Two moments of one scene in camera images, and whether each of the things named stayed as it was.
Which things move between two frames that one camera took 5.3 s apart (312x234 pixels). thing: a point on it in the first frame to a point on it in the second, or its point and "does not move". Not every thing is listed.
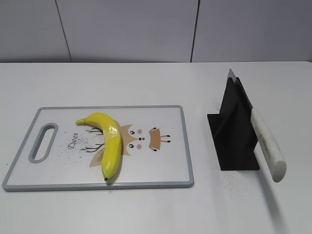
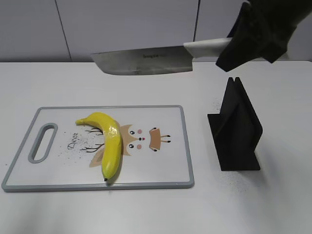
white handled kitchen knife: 277,166 to 162,60
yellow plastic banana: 112,147 does not move
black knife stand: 233,131 does not move
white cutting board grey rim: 155,150 does not move
